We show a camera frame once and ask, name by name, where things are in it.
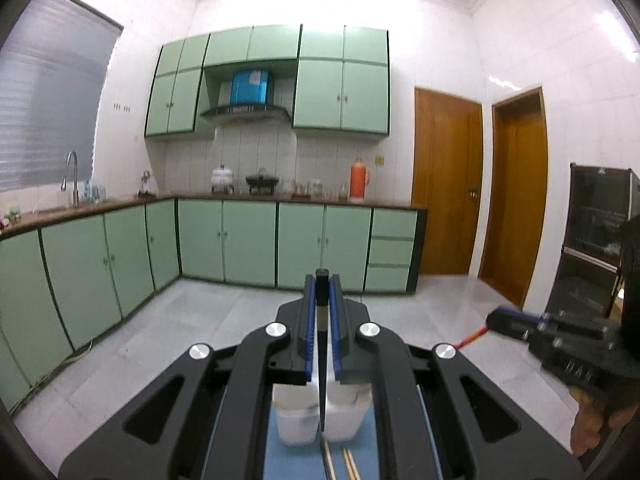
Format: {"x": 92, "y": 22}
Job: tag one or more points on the grey window blind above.
{"x": 50, "y": 100}

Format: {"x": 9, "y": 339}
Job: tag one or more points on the small countertop appliance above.
{"x": 147, "y": 185}

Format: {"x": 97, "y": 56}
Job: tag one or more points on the black glass-front cabinet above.
{"x": 595, "y": 210}

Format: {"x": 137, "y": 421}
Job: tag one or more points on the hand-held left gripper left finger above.
{"x": 310, "y": 340}

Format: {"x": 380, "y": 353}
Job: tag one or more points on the brown chopstick red end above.
{"x": 472, "y": 336}

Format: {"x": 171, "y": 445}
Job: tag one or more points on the blue table mat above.
{"x": 295, "y": 466}

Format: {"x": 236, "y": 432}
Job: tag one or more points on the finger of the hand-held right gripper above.
{"x": 522, "y": 313}
{"x": 515, "y": 327}

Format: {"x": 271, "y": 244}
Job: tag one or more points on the white double utensil holder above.
{"x": 300, "y": 425}

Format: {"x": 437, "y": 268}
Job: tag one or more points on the plain wooden door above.
{"x": 520, "y": 195}

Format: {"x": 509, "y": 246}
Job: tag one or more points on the brown kitchen countertop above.
{"x": 300, "y": 201}

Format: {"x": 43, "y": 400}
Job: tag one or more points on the person's right hand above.
{"x": 590, "y": 425}

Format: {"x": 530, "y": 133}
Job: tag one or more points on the white cooking pot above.
{"x": 222, "y": 177}

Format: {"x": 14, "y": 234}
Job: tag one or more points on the black wok with lid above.
{"x": 261, "y": 180}

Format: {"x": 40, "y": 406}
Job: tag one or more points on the metal kitchen faucet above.
{"x": 74, "y": 175}

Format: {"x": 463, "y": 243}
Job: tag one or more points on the green lower kitchen cabinets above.
{"x": 200, "y": 240}

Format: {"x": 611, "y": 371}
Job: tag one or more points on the black range hood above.
{"x": 245, "y": 110}

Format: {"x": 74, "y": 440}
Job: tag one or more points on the bottles beside faucet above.
{"x": 95, "y": 192}

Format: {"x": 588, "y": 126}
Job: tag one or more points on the green kitchen cabinets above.
{"x": 340, "y": 90}
{"x": 200, "y": 240}

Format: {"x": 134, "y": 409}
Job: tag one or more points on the green upper kitchen cabinets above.
{"x": 340, "y": 90}

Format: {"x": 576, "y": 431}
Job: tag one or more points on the blue range hood chimney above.
{"x": 250, "y": 87}

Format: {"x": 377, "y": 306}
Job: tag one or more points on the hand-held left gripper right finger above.
{"x": 335, "y": 340}

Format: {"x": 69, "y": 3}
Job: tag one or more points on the orange thermos flask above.
{"x": 358, "y": 182}

